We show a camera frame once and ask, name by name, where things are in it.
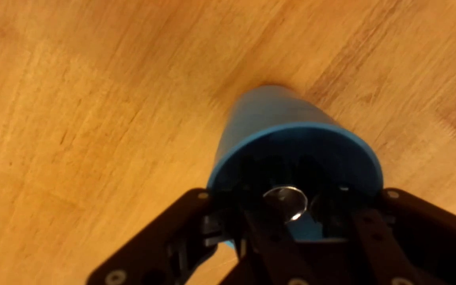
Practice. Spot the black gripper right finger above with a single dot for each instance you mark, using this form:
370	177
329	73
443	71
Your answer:
412	242

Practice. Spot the light blue plastic cup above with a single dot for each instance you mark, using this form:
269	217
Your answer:
285	136

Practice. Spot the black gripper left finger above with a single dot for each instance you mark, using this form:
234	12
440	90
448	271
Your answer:
185	237

